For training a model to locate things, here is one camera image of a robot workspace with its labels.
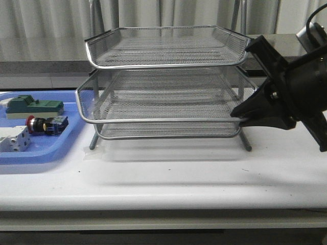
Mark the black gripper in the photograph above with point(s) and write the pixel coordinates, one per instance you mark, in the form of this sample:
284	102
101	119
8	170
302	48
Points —
293	91

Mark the mesh tray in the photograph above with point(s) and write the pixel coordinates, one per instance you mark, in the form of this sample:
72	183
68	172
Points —
158	47
138	130
203	94

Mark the red emergency stop button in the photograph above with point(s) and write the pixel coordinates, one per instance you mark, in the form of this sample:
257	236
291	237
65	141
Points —
50	126

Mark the grey stone counter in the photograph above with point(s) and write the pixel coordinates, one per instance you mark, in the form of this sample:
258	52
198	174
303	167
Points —
67	55

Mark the blue plastic tray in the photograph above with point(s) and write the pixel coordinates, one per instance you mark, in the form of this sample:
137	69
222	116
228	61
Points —
44	148

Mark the white circuit breaker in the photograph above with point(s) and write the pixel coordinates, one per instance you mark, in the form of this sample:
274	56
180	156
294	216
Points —
15	139

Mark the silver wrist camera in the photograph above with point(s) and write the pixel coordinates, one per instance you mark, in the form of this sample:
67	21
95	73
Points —
318	33

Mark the green limit switch module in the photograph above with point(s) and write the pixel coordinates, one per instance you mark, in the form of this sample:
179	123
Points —
24	106

